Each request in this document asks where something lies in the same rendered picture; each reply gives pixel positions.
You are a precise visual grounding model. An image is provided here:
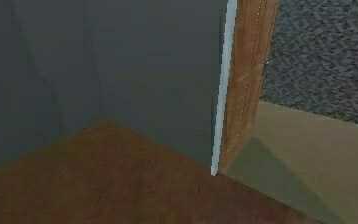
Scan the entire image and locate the brown wooden room door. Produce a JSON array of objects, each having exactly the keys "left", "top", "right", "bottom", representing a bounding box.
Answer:
[{"left": 217, "top": 0, "right": 279, "bottom": 174}]

